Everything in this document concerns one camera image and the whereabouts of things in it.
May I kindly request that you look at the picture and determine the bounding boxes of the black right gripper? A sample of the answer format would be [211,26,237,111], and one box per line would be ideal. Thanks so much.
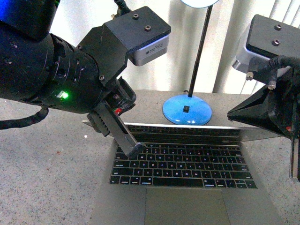
[227,68,300,182]

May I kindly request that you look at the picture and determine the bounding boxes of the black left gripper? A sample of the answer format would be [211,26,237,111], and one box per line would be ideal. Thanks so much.
[76,24,147,158]

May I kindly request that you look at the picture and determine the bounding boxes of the grey laptop black keyboard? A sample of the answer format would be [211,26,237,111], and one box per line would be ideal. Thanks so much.
[90,123,283,225]

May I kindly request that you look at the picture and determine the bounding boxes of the blue desk lamp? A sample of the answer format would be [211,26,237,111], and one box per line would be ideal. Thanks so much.
[162,0,217,126]

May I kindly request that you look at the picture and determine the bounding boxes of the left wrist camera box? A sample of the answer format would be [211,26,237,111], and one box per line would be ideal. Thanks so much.
[104,6,171,66]

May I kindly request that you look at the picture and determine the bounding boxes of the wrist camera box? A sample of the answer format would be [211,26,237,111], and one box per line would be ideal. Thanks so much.
[104,6,171,66]
[232,15,300,73]

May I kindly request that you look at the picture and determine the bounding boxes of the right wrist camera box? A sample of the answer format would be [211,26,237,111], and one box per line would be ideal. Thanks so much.
[232,15,300,73]

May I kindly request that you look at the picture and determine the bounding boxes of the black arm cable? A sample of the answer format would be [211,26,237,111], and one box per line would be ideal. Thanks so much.
[0,106,49,131]

